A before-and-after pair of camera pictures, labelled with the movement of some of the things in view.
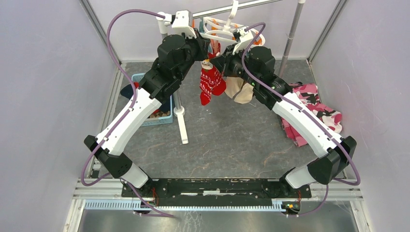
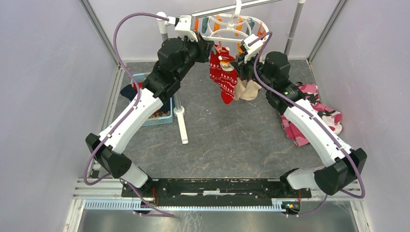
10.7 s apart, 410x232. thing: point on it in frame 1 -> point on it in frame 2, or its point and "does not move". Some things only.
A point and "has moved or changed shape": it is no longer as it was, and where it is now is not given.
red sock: x=212 y=81 has moved or changed shape
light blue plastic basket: x=163 y=115 does not move
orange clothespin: x=257 y=42 has moved or changed shape
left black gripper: x=202 y=44 does not move
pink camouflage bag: x=308 y=94 does not move
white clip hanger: x=227 y=26 has moved or changed shape
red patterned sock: x=210 y=79 has moved or changed shape
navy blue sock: x=127 y=91 does not move
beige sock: x=245 y=94 has moved or changed shape
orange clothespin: x=214 y=28 -> x=239 y=27
